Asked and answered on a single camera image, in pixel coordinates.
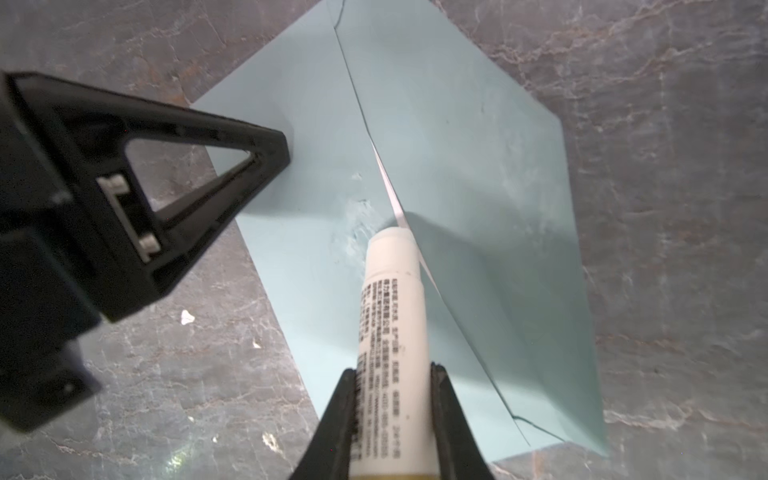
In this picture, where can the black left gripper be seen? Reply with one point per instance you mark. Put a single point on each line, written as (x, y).
(79, 229)

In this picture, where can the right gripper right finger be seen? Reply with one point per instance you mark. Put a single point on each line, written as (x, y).
(459, 457)

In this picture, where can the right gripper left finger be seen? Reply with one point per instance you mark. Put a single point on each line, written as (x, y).
(327, 456)

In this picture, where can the white glue stick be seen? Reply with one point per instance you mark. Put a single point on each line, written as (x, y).
(393, 437)

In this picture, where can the light green envelope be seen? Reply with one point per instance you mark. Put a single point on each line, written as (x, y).
(480, 169)

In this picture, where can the white floral letter paper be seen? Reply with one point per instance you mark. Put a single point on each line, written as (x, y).
(399, 213)

